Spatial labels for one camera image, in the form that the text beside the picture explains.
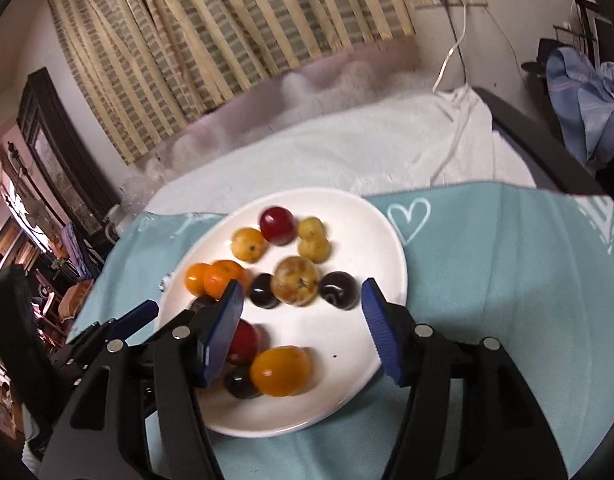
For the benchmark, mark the small orange tangerine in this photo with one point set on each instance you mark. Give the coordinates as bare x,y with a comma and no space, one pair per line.
220,273

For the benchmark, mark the white towel under cloth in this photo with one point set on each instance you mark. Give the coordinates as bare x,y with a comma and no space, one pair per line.
408,141

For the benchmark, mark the orange fruit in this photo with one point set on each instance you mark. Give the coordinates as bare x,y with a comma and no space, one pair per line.
281,371

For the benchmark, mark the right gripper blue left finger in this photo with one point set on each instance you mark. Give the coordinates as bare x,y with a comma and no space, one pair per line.
215,328

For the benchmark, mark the white oval plate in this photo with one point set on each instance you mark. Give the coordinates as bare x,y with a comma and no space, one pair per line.
365,244

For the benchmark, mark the blue clothes pile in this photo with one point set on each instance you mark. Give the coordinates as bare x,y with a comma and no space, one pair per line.
582,97

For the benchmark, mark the small red plum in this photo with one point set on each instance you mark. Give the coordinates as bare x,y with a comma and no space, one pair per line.
278,225

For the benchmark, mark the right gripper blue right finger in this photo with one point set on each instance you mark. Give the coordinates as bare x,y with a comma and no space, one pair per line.
390,326

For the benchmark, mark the brown russet round fruit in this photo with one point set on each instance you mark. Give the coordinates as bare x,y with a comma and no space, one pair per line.
295,281

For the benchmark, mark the striped checked curtain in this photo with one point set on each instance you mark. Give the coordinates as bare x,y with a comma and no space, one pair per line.
149,68

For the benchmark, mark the dark wrinkled passion fruit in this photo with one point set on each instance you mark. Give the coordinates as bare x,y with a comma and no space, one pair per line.
202,302

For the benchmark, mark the teal printed table cloth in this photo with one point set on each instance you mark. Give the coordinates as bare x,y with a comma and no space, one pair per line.
533,268

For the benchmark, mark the yellow spotted small fruit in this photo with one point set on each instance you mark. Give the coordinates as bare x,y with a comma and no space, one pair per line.
248,245

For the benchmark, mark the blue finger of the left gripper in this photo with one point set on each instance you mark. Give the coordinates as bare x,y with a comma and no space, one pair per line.
131,322

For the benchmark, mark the large red plum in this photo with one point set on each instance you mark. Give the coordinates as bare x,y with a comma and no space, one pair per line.
244,346

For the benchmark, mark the yellow-green small fruit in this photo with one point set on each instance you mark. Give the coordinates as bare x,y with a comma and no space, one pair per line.
310,228

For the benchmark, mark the small orange kumquat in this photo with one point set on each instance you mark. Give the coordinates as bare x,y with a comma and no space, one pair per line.
194,279

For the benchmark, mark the dark purple plum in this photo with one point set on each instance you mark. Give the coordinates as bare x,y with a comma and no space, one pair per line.
260,292

